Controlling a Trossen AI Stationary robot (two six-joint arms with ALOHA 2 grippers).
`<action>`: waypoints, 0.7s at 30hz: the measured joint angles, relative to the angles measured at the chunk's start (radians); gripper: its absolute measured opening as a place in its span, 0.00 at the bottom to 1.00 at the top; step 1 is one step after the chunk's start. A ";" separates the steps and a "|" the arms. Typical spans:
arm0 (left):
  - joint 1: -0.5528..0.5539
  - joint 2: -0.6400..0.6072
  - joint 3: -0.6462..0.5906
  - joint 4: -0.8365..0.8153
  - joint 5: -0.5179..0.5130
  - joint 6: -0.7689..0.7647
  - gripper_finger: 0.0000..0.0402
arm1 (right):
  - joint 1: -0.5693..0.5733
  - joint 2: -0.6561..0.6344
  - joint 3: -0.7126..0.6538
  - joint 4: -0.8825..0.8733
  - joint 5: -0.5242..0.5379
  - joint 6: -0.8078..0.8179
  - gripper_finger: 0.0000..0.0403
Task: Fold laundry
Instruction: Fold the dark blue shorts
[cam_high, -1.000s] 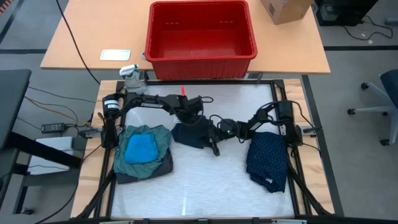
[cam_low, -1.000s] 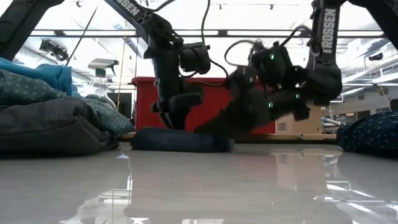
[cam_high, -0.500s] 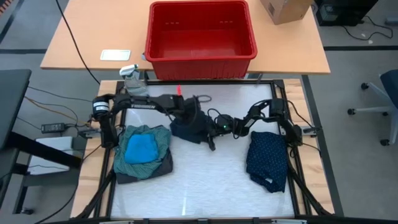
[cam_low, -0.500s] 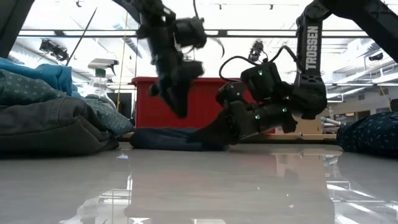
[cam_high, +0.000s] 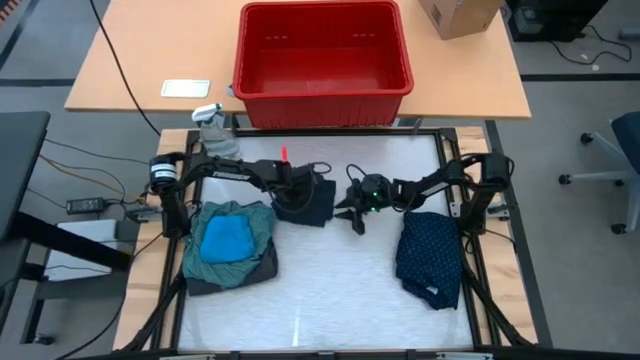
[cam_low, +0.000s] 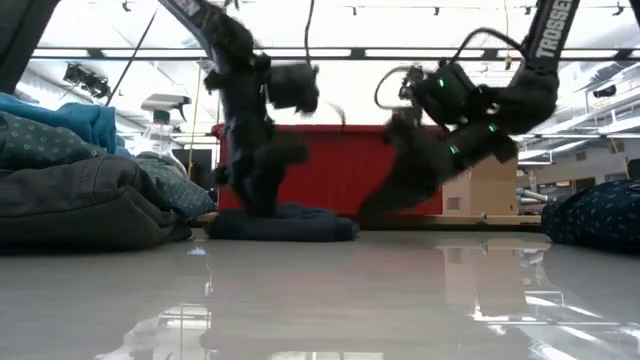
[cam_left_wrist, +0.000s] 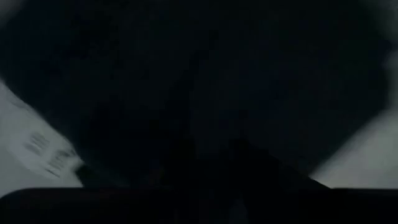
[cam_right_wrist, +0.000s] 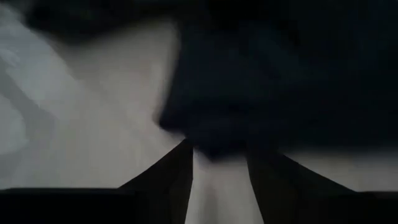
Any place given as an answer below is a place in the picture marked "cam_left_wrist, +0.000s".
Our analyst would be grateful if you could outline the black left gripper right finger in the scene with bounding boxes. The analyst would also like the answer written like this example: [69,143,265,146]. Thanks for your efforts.
[219,139,331,191]

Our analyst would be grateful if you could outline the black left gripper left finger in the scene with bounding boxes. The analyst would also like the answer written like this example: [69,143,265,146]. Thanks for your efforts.
[149,139,220,191]

